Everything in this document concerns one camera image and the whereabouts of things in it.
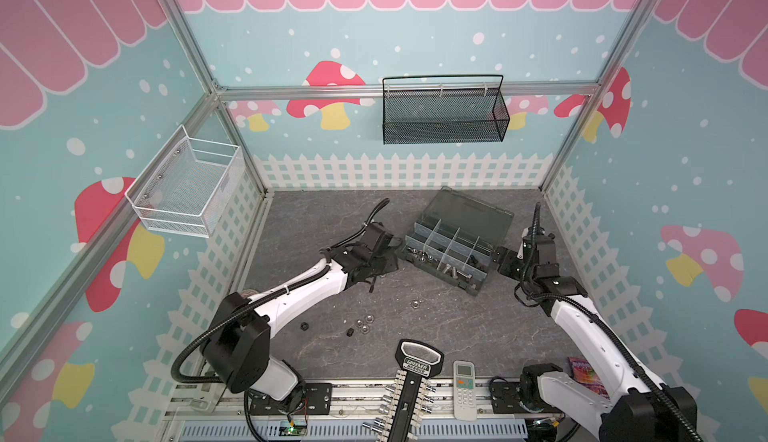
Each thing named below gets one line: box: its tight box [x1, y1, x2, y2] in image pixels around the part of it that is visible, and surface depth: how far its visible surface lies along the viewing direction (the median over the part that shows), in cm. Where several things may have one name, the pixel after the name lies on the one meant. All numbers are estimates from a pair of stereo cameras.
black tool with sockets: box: [362, 338, 445, 442], surface depth 76 cm
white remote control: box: [453, 360, 477, 422], surface depth 76 cm
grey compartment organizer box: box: [397, 186, 515, 297], surface depth 102 cm
